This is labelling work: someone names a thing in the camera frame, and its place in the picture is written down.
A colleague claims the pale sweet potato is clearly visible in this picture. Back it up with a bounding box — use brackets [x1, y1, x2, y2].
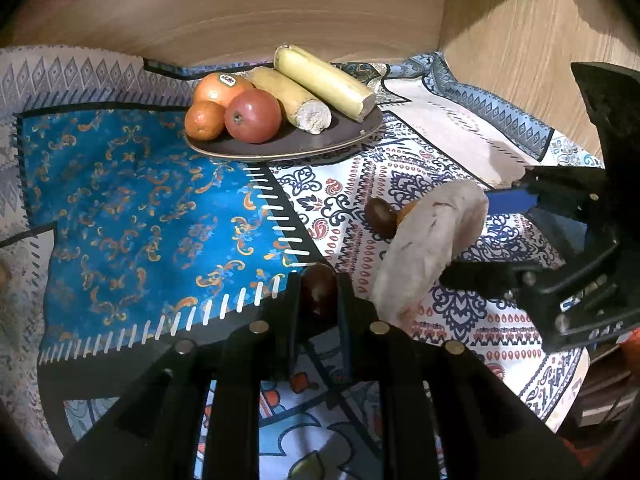
[370, 180, 488, 333]

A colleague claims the dark brown chestnut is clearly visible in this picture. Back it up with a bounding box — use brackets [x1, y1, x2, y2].
[302, 263, 336, 304]
[364, 197, 397, 240]

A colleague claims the yellow banana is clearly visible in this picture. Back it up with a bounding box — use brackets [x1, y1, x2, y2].
[273, 44, 376, 122]

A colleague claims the small orange tangerine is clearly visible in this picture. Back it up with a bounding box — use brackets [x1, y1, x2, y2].
[184, 101, 224, 141]

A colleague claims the patterned blue white cloth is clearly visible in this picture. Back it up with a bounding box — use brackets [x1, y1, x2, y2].
[1, 46, 603, 479]

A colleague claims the dark oval plate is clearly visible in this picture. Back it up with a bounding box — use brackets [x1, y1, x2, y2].
[186, 106, 383, 162]

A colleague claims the peeled pale banana piece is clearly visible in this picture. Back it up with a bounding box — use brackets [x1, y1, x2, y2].
[245, 66, 332, 136]

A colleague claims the red apple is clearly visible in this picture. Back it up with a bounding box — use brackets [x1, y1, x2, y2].
[224, 89, 282, 144]

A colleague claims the large orange with sticker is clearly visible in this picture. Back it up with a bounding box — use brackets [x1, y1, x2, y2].
[192, 73, 254, 107]

